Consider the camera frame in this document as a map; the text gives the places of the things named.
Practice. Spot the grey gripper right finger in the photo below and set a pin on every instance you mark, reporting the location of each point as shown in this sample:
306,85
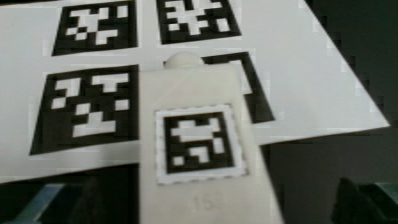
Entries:
366,203

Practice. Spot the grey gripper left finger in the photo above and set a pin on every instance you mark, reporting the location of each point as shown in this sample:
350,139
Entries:
64,204

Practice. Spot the white stool leg front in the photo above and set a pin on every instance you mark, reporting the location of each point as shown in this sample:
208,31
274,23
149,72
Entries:
204,182

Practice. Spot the white marker sheet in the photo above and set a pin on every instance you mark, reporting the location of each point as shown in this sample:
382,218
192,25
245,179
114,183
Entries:
78,44

